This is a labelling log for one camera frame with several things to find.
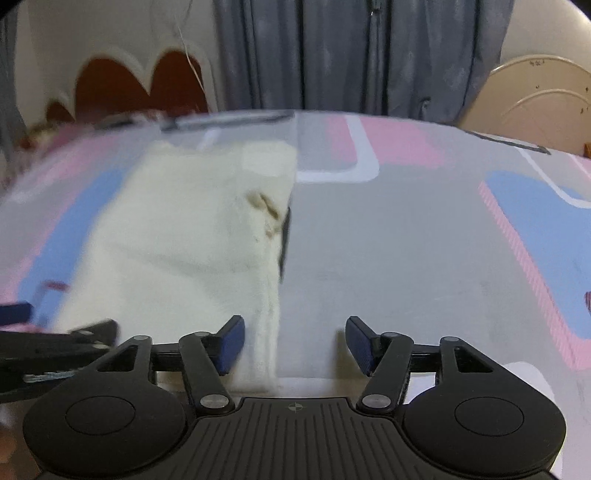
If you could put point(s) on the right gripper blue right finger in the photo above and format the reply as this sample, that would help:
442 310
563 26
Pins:
385 359

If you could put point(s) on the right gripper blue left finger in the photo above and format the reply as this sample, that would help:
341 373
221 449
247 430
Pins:
206 358

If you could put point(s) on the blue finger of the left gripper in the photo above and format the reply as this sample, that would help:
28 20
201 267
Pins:
15 314

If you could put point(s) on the cream knit sweater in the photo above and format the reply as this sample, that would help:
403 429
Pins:
192 239

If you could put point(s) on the person left hand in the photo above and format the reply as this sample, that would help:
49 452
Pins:
8 446

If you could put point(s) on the patterned grey pink bedsheet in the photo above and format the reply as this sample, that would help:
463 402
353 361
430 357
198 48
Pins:
414 227

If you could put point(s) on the left blue side curtain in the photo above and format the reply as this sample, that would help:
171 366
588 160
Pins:
13 128

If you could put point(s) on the red white scalloped headboard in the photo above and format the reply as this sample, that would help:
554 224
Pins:
174 79

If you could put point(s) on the blue grey window curtain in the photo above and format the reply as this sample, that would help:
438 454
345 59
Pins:
422 60

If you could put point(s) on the cream arched headboard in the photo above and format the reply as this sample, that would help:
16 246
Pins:
540 99

